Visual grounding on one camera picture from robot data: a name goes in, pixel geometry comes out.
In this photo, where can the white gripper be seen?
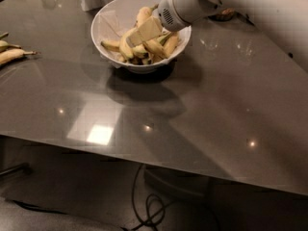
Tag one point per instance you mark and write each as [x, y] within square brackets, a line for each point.
[172, 12]

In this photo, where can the long yellow top banana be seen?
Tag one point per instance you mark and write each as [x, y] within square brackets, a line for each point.
[153, 45]

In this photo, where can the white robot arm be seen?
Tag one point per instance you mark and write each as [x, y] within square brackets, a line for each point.
[285, 22]

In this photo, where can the yellow banana bowl right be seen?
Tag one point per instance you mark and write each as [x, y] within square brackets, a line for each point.
[165, 46]

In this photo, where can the short banana bowl centre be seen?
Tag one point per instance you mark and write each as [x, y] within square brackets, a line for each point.
[140, 52]

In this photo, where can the white ceramic bowl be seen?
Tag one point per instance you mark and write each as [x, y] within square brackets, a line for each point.
[118, 17]

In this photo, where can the white paper bowl liner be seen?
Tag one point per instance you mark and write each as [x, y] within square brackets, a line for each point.
[107, 26]

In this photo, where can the yellow banana bowl centre-left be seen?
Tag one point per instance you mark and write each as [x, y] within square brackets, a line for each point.
[126, 51]

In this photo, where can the small banana bowl left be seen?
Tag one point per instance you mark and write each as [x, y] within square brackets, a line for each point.
[111, 45]

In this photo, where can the yellow banana on table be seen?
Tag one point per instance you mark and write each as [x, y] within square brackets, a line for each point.
[14, 54]

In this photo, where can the greenish banana table left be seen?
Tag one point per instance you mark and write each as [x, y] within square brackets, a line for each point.
[5, 46]

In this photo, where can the glass jar with nuts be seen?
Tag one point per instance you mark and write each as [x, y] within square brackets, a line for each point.
[224, 15]

